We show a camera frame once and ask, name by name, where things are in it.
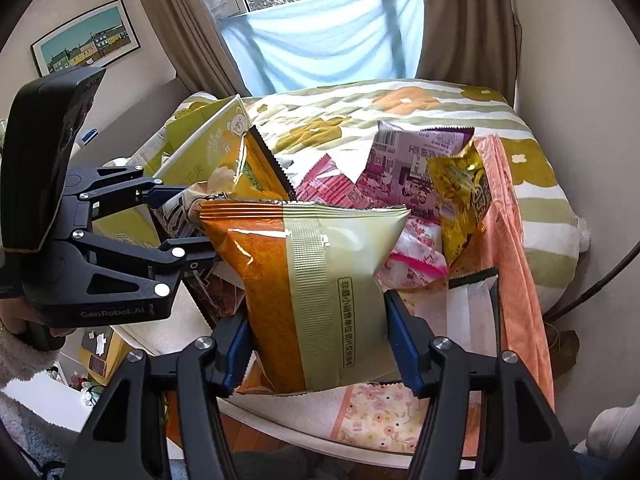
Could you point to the white packet with black edge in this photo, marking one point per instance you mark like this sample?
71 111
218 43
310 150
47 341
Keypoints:
465 310

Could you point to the framed picture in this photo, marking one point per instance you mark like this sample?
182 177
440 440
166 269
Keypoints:
85 37

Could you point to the blue and white small object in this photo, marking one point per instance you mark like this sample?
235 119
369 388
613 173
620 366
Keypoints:
90 136

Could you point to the peach floral cloth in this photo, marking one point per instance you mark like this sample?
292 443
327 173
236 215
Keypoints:
515 270

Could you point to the green striped floral quilt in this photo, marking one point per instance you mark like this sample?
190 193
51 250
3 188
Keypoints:
540 200

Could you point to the pink floral candy packet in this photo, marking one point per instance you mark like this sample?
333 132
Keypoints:
415 255

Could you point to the white fabric object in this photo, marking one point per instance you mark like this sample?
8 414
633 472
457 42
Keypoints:
615 430

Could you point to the person's left hand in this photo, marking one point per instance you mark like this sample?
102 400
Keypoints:
11 316

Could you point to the purple and white snack packet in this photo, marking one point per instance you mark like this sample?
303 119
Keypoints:
400 170

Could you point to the shiny yellow snack packet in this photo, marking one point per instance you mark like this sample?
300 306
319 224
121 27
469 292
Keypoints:
460 200

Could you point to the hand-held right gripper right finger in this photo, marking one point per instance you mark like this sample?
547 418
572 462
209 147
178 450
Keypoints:
405 350

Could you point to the pink striped snack packet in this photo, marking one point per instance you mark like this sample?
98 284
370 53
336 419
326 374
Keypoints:
325 190

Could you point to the person's left forearm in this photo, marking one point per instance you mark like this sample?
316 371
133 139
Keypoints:
22 360

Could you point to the orange and green snack bag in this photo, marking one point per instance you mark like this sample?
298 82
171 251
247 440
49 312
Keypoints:
320 285

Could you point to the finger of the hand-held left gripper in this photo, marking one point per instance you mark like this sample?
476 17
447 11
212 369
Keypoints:
192 255
167 195

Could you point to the light blue cloth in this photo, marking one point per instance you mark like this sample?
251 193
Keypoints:
320 45

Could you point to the brown paper bag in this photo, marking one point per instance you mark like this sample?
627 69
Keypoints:
562 355

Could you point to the orange bag with black edge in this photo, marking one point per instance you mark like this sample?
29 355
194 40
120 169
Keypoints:
260 175

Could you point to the brown curtain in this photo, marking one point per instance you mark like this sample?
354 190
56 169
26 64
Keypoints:
465 25
195 35

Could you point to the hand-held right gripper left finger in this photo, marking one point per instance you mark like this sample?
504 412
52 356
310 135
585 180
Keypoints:
235 355

